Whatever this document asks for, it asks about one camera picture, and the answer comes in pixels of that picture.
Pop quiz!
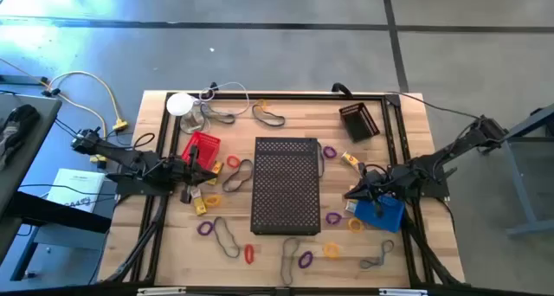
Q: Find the thick black cable loop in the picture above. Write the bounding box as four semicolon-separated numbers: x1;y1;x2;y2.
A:
331;82;355;100

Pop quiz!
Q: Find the thick yellow floor cable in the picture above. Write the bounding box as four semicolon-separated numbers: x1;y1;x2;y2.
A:
45;69;130;132

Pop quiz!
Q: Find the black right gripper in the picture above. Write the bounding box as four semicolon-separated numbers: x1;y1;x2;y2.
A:
345;162;406;216

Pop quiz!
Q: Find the white booklet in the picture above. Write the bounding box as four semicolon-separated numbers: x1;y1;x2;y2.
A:
45;167;106;214

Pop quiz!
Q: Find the blue-grey metal stand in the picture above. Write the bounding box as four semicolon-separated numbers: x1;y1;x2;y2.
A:
478;101;554;240

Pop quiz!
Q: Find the white mushroom table lamp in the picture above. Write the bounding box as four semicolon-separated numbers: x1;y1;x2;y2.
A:
165;92;212;136

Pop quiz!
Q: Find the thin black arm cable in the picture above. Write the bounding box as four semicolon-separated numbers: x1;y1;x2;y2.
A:
383;90;484;120

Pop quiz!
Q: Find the thin yellow cable with plug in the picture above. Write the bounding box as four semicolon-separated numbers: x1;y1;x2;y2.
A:
0;56;109;165

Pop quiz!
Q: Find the red plastic basket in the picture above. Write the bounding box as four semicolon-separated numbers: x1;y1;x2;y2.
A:
180;130;222;171

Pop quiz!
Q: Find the thin white lamp cable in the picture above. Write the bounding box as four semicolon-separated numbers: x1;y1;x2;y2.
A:
196;81;251;118

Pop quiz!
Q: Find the black aluminium table frame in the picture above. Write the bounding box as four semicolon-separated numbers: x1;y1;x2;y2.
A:
98;90;467;288

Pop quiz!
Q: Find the dark grey side table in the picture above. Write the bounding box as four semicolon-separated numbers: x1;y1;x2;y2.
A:
0;91;113;284

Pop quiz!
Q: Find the blue plastic basket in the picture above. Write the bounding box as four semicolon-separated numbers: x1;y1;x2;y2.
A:
352;194;407;235

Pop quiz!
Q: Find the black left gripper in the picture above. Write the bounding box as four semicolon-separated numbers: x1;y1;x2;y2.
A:
172;145;219;204

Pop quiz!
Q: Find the black perforated metal shelf riser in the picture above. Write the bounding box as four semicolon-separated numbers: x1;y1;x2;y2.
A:
249;136;322;236

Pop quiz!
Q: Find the black grey work glove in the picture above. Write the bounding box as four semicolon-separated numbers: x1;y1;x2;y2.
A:
0;104;42;171

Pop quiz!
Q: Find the black plastic basket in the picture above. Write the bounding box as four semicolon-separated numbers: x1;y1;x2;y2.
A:
338;101;381;144

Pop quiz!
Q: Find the silver metal bracket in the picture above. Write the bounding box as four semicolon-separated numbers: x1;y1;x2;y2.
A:
136;286;187;296
378;287;429;296

